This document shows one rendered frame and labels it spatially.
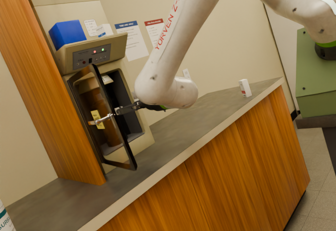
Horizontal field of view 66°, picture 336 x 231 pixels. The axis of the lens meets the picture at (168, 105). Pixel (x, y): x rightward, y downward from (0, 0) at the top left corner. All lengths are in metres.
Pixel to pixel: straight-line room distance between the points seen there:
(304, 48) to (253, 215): 0.92
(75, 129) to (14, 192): 0.59
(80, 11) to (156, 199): 0.89
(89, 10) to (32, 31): 0.34
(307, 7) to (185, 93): 0.45
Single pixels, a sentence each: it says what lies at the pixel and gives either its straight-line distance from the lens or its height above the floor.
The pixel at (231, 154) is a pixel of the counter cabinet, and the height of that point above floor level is 0.75.
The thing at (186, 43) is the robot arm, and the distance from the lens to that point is 0.72.
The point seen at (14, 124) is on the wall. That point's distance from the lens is 1.55.
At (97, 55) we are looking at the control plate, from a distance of 1.21.
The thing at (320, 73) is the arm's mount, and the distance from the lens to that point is 1.08.
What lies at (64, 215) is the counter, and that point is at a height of 0.94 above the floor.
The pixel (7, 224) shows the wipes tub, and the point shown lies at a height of 1.02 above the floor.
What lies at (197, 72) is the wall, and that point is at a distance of 2.38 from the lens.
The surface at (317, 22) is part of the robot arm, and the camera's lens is 0.95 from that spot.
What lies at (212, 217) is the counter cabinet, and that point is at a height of 0.58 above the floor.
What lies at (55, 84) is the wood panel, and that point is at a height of 1.38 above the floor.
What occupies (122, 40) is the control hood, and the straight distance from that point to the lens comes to 1.27.
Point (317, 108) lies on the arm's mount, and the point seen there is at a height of 0.97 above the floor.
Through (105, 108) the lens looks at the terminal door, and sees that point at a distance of 0.92.
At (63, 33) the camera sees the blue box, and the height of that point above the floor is 1.55.
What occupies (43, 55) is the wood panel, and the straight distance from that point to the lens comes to 1.09.
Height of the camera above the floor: 1.29
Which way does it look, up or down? 8 degrees down
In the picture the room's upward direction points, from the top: 21 degrees counter-clockwise
